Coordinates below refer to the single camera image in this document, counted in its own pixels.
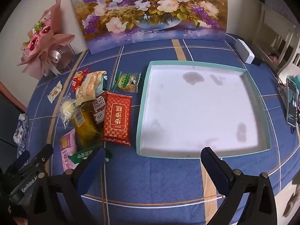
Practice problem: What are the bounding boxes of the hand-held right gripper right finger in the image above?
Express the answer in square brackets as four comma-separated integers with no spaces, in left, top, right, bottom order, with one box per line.
[200,147,285,225]

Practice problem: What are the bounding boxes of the white power strip box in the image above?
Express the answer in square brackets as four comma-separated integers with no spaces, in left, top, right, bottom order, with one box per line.
[234,39,255,64]

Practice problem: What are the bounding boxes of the yellow clear snack packet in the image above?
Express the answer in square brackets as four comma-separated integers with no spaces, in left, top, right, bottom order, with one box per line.
[71,102,99,146]

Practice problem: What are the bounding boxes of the white chair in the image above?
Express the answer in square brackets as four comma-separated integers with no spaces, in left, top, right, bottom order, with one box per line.
[252,3,300,75]

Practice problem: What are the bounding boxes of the small red snack packet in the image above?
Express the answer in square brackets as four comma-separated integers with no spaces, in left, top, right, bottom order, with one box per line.
[71,67,91,92]

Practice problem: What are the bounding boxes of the large red patterned packet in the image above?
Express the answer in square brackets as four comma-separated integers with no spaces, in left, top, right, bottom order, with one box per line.
[101,91,133,147]

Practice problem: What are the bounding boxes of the pink paper flower bouquet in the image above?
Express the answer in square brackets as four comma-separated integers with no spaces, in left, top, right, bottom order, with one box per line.
[17,0,75,80]

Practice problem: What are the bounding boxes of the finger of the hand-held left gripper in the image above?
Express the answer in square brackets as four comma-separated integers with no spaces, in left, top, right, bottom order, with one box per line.
[7,150,31,176]
[28,144,54,176]

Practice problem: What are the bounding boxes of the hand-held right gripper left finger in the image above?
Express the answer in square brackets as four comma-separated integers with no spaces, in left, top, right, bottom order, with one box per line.
[29,147,106,225]

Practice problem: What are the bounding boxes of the pink snack packet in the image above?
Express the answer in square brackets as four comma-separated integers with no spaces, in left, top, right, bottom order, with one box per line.
[60,129,79,171]

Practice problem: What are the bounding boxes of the dark green snack packet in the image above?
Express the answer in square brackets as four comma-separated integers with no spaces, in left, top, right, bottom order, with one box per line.
[69,145,112,166]

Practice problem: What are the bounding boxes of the blue plaid tablecloth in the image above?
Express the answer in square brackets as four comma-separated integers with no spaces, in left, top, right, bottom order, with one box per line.
[17,33,300,225]

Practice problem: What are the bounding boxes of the clear wrapped round pastry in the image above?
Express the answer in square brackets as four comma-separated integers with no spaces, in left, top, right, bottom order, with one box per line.
[57,94,81,129]

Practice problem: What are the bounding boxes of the small white candy packet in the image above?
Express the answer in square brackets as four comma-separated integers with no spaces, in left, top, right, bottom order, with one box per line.
[47,81,64,103]

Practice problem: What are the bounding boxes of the green cookie packet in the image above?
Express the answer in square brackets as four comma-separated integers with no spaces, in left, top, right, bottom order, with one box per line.
[111,71,142,94]

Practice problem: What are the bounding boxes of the blue white tissue pack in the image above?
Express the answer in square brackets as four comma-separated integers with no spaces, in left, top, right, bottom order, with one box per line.
[13,114,30,154]

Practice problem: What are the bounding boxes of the smartphone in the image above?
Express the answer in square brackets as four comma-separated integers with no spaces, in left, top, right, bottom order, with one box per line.
[286,78,299,128]

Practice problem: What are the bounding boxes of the cream bread packet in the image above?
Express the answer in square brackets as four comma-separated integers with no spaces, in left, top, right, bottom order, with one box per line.
[75,71,108,106]

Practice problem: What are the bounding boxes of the red white biscuit packet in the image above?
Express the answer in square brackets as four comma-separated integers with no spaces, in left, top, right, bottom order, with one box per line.
[92,92,108,125]

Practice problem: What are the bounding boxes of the flower still-life painting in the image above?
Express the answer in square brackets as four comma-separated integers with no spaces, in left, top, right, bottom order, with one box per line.
[68,0,228,54]

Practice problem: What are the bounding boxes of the white box with teal rim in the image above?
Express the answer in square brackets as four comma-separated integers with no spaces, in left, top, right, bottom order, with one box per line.
[136,60,271,158]

